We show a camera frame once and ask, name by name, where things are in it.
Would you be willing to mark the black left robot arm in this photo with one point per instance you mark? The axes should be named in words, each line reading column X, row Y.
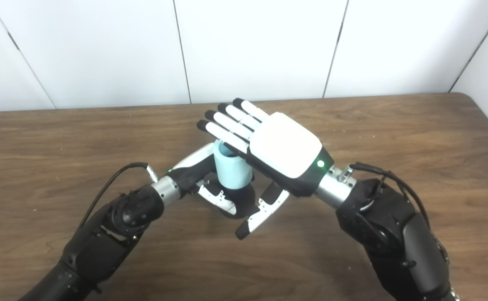
column 106, row 238

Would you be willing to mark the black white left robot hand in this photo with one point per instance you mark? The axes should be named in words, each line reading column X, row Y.
column 191, row 167

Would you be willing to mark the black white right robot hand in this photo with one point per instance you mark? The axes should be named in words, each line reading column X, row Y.
column 285, row 146

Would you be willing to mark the black funnel-shaped nozzle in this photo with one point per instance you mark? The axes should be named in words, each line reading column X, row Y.
column 244, row 200

